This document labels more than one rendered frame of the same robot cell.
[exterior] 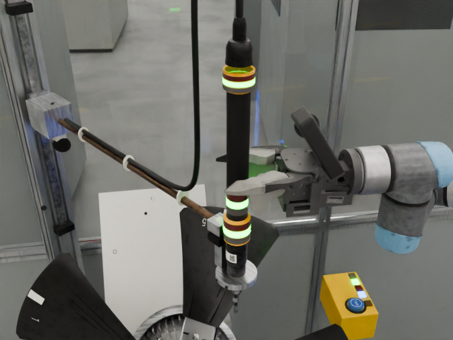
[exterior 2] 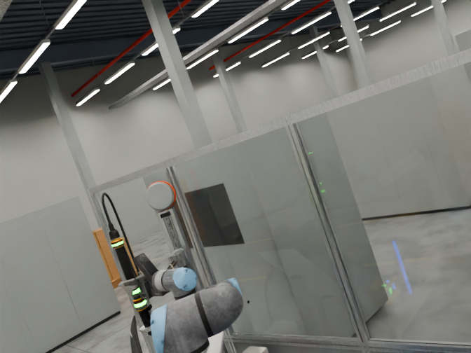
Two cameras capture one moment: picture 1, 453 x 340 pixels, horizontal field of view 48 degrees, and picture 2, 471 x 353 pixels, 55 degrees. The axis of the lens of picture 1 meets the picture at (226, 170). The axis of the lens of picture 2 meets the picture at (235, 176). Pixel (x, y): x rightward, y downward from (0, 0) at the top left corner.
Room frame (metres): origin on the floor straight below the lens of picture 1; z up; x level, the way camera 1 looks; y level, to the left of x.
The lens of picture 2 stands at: (-0.02, -1.67, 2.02)
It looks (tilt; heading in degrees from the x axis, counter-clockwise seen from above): 4 degrees down; 52
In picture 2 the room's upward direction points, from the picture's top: 19 degrees counter-clockwise
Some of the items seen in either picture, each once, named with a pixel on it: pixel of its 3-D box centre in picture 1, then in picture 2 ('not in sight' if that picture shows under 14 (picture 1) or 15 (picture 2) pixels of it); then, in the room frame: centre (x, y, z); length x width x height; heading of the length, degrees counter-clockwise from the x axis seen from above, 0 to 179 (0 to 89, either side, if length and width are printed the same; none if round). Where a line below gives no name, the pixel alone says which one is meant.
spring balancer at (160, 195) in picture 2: not in sight; (160, 195); (1.17, 0.48, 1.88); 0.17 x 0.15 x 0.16; 99
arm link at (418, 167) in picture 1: (412, 168); (179, 280); (0.69, -0.30, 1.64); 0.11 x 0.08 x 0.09; 99
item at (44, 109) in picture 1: (49, 114); (178, 258); (1.10, 0.42, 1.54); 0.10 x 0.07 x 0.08; 44
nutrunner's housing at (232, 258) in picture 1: (237, 173); (131, 279); (0.65, -0.02, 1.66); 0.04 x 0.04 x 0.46
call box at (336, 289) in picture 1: (347, 307); not in sight; (0.99, -0.33, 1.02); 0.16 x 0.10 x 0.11; 9
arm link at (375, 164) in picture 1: (365, 169); (166, 279); (0.69, -0.22, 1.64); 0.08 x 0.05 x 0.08; 9
